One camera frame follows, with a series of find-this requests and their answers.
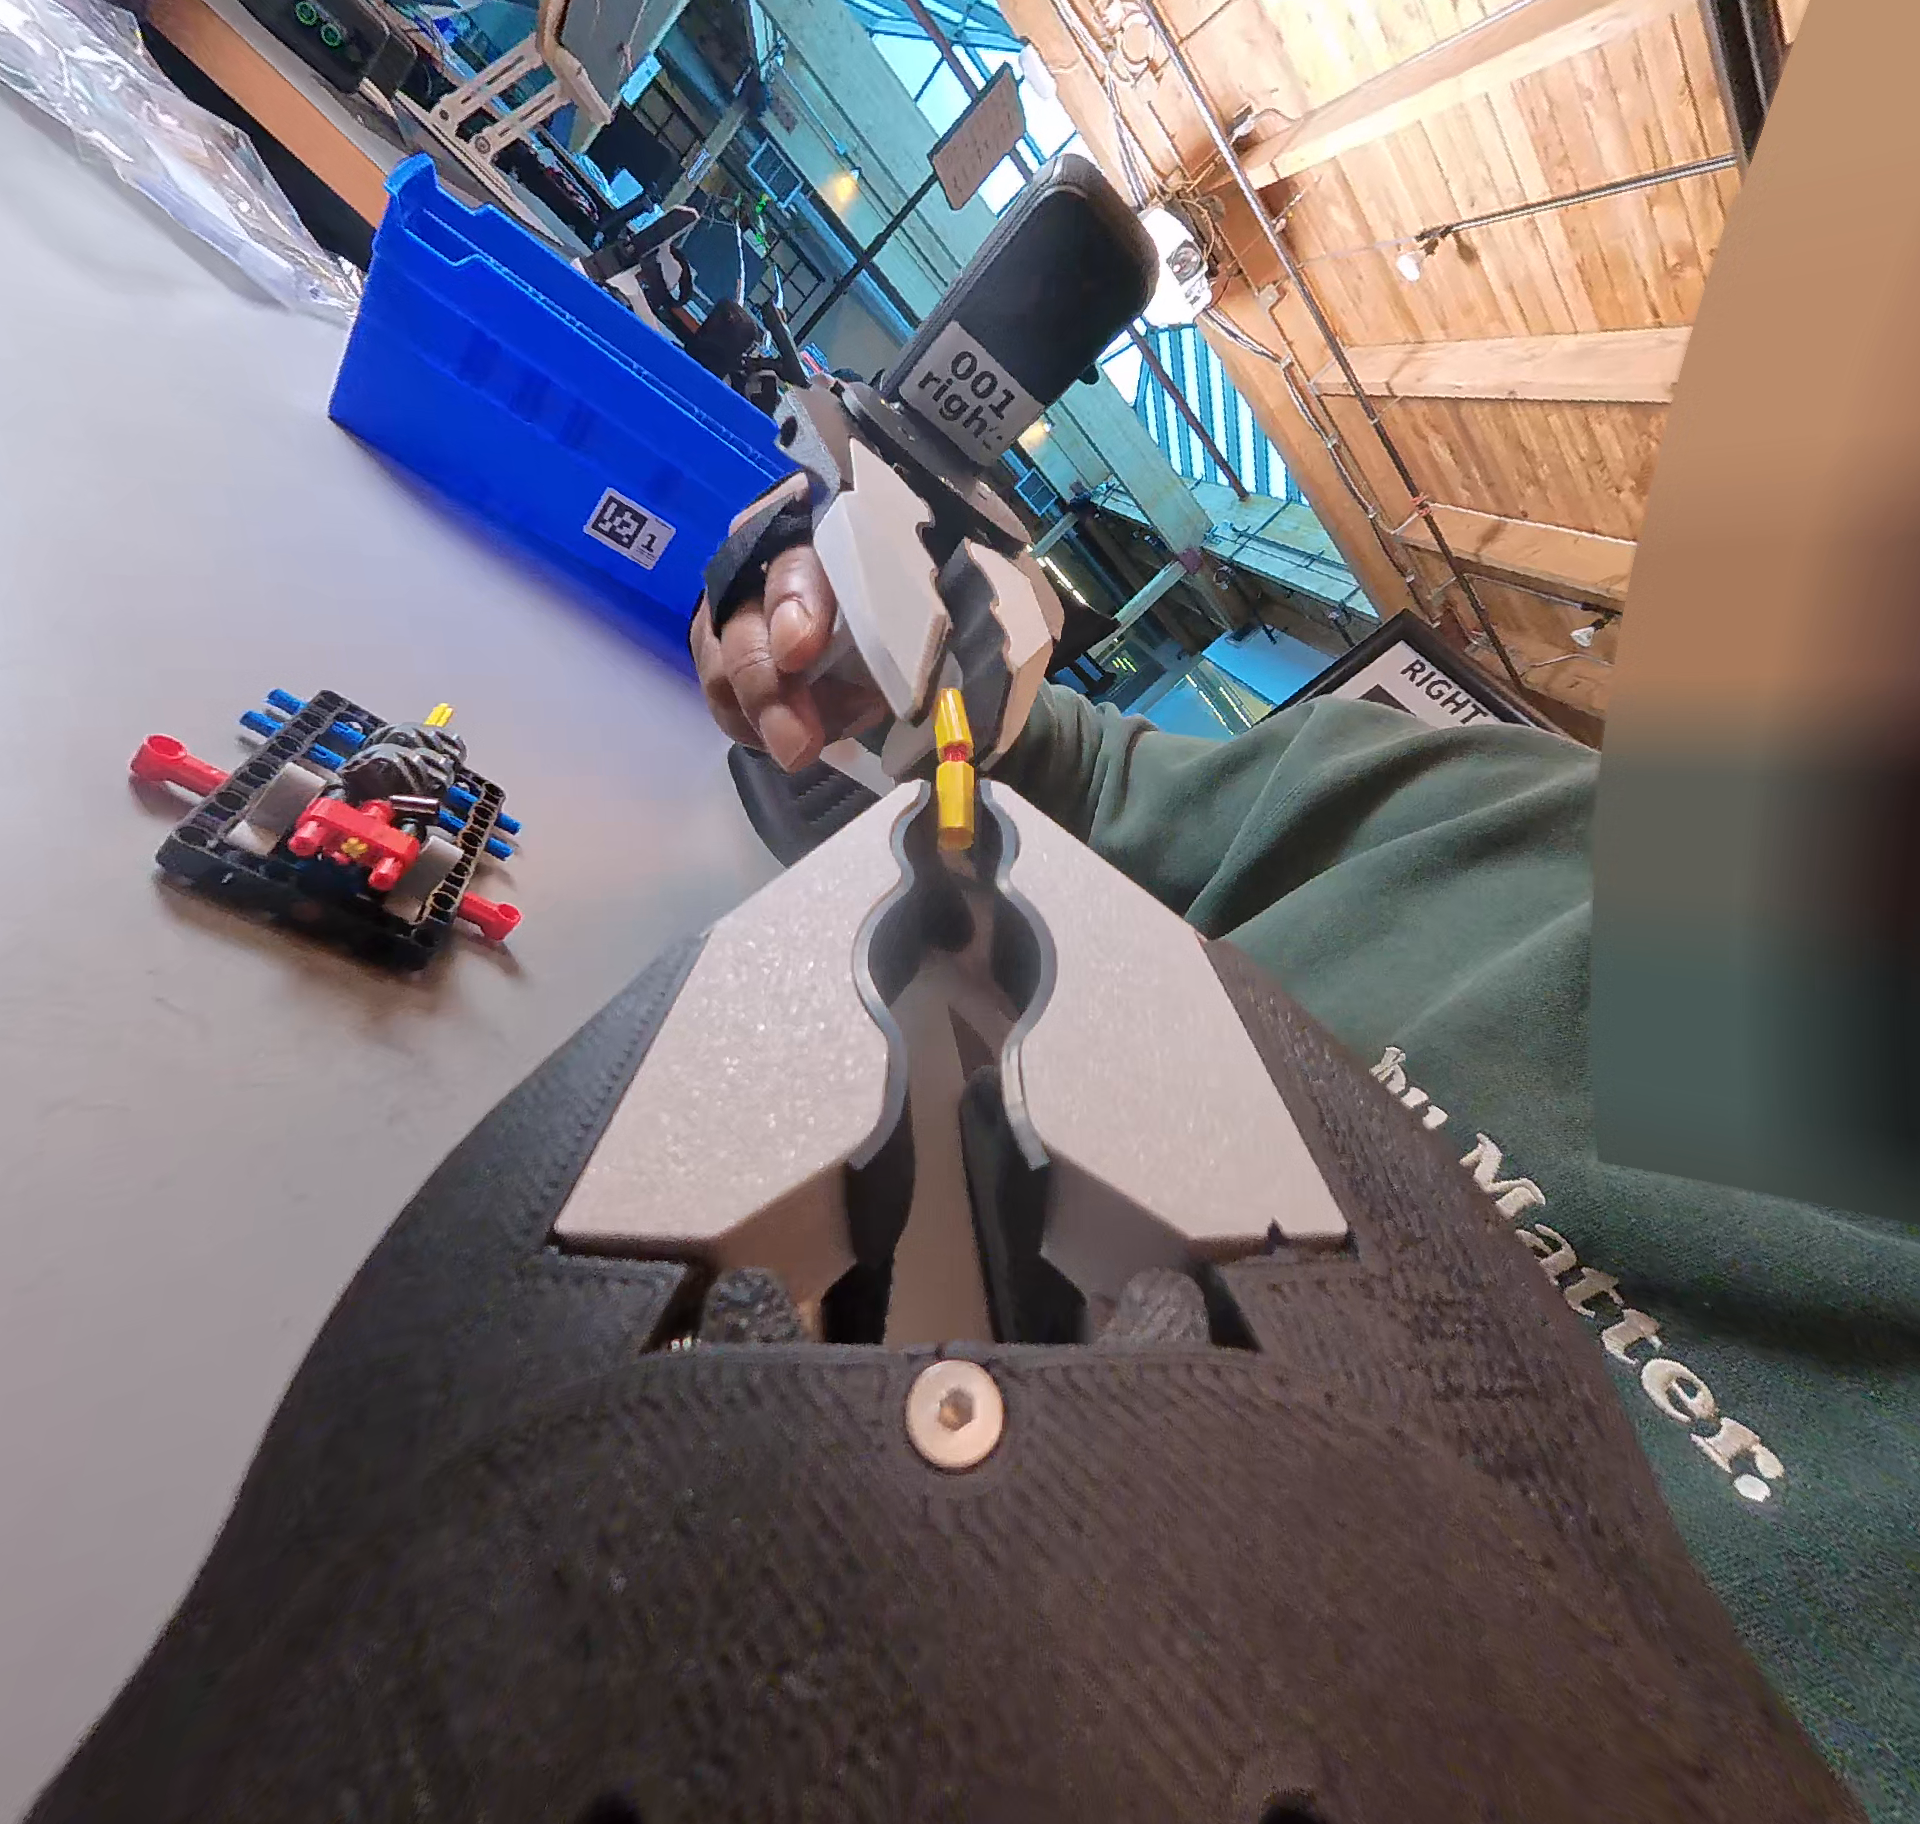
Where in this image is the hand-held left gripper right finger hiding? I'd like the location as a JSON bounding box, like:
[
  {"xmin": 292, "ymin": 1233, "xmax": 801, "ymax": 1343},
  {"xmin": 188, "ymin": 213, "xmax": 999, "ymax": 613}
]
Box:
[{"xmin": 979, "ymin": 787, "xmax": 1349, "ymax": 1332}]

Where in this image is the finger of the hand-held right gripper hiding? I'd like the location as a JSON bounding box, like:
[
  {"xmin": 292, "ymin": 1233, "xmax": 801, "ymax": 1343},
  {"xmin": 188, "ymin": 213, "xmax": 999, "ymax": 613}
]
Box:
[
  {"xmin": 815, "ymin": 436, "xmax": 965, "ymax": 782},
  {"xmin": 936, "ymin": 548, "xmax": 1064, "ymax": 775}
]

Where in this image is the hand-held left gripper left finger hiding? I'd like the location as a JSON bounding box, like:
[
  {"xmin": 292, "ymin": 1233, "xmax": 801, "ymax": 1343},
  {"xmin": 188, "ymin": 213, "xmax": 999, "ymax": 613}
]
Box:
[{"xmin": 552, "ymin": 781, "xmax": 932, "ymax": 1322}]

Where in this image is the black lego frame assembly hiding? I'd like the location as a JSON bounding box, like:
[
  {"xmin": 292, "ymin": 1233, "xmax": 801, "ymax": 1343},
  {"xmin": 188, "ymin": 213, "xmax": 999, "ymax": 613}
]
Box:
[{"xmin": 129, "ymin": 700, "xmax": 524, "ymax": 972}]

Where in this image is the person's right forearm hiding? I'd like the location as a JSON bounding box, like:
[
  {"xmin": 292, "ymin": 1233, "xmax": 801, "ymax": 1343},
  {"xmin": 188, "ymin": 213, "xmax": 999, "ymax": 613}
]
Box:
[{"xmin": 997, "ymin": 683, "xmax": 1599, "ymax": 956}]

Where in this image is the person's right hand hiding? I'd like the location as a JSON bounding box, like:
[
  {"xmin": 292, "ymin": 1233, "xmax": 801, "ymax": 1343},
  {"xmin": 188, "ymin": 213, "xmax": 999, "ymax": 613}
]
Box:
[{"xmin": 689, "ymin": 540, "xmax": 842, "ymax": 778}]

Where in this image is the hanging sign board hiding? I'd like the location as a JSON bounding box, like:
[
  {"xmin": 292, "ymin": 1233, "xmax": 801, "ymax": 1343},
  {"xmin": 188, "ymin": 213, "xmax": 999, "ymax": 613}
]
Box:
[{"xmin": 925, "ymin": 60, "xmax": 1027, "ymax": 211}]

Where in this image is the black framed sign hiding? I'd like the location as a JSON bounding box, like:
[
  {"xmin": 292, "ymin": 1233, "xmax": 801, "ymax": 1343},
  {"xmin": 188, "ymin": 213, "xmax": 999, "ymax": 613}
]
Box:
[{"xmin": 1273, "ymin": 608, "xmax": 1554, "ymax": 734}]

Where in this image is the blue bin with white label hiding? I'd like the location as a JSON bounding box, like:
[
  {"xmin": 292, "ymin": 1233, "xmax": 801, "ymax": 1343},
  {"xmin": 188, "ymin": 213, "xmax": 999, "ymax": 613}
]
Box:
[{"xmin": 331, "ymin": 151, "xmax": 813, "ymax": 674}]

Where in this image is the pale wooden stand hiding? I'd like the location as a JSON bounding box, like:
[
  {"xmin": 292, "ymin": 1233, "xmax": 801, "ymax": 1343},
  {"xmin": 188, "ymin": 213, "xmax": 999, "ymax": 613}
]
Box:
[{"xmin": 392, "ymin": 0, "xmax": 725, "ymax": 211}]

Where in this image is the wood-edged side table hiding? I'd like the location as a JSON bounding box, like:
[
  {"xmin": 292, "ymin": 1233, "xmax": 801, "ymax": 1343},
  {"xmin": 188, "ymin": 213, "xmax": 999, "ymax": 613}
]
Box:
[{"xmin": 142, "ymin": 0, "xmax": 398, "ymax": 227}]

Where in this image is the black device with green rings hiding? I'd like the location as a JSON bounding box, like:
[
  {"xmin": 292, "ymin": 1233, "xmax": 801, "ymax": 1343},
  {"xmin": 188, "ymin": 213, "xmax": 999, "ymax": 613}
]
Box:
[{"xmin": 223, "ymin": 0, "xmax": 422, "ymax": 93}]

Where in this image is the clear crumpled plastic bag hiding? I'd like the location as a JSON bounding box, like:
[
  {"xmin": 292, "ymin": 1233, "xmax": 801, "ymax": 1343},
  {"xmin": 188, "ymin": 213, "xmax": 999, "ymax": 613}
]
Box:
[{"xmin": 0, "ymin": 0, "xmax": 368, "ymax": 323}]

